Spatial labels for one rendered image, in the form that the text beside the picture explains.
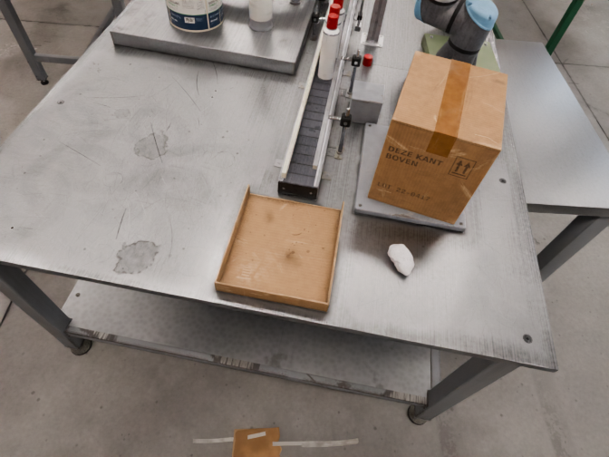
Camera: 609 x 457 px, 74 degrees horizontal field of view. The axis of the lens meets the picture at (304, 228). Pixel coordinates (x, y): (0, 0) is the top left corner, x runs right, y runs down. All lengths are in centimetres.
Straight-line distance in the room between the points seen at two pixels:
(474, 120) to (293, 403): 123
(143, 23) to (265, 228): 99
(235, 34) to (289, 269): 97
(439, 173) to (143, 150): 82
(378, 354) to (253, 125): 93
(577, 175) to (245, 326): 122
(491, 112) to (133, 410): 155
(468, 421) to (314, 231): 112
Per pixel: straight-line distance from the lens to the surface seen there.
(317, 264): 99
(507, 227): 124
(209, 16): 166
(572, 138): 165
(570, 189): 145
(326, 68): 141
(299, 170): 111
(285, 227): 105
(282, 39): 163
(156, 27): 171
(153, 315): 165
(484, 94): 110
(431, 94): 104
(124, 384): 183
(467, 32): 158
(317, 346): 156
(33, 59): 310
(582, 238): 163
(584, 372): 221
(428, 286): 103
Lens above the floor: 168
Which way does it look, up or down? 54 degrees down
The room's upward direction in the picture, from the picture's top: 7 degrees clockwise
